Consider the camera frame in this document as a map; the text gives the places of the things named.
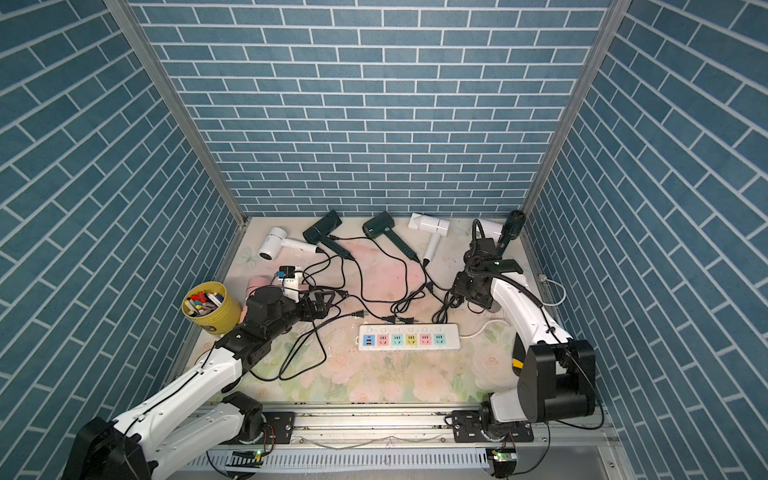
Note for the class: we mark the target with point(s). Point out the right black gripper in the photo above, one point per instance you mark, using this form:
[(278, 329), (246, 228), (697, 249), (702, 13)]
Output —
[(459, 285)]

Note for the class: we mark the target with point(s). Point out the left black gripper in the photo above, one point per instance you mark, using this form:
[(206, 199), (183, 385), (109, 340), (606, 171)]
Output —
[(320, 311)]

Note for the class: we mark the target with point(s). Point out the white power strip coloured sockets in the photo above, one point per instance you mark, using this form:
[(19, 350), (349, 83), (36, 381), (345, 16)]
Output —
[(413, 337)]

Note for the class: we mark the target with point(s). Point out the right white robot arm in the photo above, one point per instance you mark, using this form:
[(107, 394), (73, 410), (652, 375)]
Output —
[(555, 372)]

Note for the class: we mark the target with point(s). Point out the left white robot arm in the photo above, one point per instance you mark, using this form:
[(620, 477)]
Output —
[(201, 408)]

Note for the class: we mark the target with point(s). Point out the pink hair dryer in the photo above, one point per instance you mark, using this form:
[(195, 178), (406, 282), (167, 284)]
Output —
[(253, 284)]

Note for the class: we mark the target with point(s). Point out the dark green dryer right corner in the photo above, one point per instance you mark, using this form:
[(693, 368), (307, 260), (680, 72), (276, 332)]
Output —
[(511, 230)]

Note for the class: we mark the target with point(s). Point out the white folding hair dryer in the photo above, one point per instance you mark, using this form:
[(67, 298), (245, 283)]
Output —
[(437, 228)]

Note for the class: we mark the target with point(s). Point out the dark green dryer angled nozzle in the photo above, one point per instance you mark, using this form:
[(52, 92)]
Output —
[(320, 233)]

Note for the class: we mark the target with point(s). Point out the white hair dryer far left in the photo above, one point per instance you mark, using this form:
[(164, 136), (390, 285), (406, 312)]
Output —
[(277, 239)]

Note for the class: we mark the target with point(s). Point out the yellow black utility knife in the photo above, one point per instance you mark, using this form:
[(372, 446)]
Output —
[(518, 355)]

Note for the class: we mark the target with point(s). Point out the yellow cup of pens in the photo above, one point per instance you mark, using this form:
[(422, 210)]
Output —
[(211, 307)]

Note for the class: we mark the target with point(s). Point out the dark green dryer centre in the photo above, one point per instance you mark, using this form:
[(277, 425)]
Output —
[(383, 224)]

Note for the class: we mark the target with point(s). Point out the white wall cable connector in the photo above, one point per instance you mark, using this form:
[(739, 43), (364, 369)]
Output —
[(551, 286)]

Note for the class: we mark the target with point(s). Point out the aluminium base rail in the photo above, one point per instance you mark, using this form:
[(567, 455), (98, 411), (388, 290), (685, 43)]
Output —
[(411, 441)]

